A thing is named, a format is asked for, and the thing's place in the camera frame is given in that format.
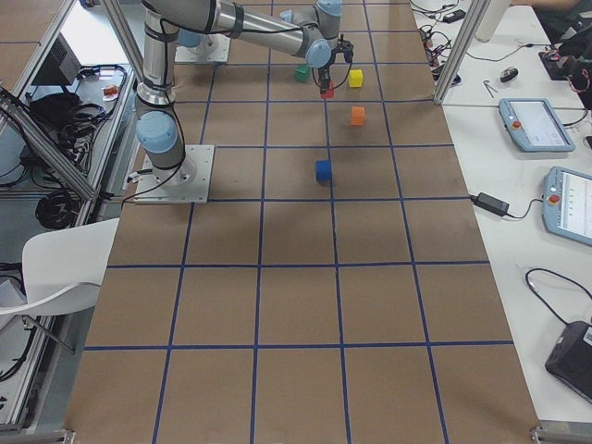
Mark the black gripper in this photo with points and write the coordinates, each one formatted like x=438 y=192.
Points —
x=324 y=74

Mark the green wooden block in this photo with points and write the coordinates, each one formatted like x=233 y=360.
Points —
x=302 y=73

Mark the yellow wooden block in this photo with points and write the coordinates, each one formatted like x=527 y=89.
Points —
x=356 y=78

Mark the orange wooden block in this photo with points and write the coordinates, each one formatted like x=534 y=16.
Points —
x=357 y=116

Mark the blue wooden block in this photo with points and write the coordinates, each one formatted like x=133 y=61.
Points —
x=323 y=171

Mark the black computer mouse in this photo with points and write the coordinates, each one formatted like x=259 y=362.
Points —
x=508 y=74

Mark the black power adapter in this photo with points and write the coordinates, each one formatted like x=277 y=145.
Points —
x=490 y=203

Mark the upper teach pendant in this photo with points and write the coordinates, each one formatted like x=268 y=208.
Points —
x=533 y=126

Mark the teach pendant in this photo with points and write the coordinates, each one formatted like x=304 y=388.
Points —
x=533 y=126
x=566 y=207

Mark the lower teach pendant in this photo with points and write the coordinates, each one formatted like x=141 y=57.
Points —
x=566 y=207

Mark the white chair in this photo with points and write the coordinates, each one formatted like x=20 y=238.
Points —
x=63 y=270

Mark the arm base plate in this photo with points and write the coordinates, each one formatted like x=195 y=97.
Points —
x=190 y=185
x=199 y=49

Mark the aluminium frame column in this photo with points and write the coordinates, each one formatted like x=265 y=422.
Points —
x=476 y=11

